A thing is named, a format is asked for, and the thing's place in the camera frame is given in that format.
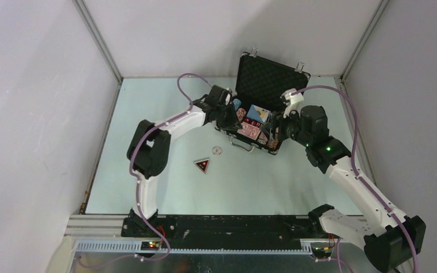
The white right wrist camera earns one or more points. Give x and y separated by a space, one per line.
292 98

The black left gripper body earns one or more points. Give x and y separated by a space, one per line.
222 110

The red chip stack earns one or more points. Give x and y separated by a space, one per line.
241 114
262 139

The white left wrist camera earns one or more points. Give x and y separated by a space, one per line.
225 97

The red chip stack in case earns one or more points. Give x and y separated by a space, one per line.
262 139

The blue poker chip stack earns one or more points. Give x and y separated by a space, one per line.
236 104

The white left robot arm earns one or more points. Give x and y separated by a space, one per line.
149 149

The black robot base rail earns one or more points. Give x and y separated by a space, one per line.
232 232

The red die pair right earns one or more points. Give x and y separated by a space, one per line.
256 123

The aluminium frame rail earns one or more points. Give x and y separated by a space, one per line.
103 233

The red playing card deck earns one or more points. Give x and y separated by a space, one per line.
249 131

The black red triangular button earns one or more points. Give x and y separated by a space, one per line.
202 164

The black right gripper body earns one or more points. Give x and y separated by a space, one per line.
289 127

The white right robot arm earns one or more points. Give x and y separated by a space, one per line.
388 236

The white dealer button chip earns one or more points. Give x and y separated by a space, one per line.
216 150

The blue playing card deck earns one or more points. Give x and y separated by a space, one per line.
258 114

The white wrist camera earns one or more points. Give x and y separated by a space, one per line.
225 97
292 98

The orange brown chip stack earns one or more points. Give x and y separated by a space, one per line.
274 145

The black poker set case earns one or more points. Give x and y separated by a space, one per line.
261 82

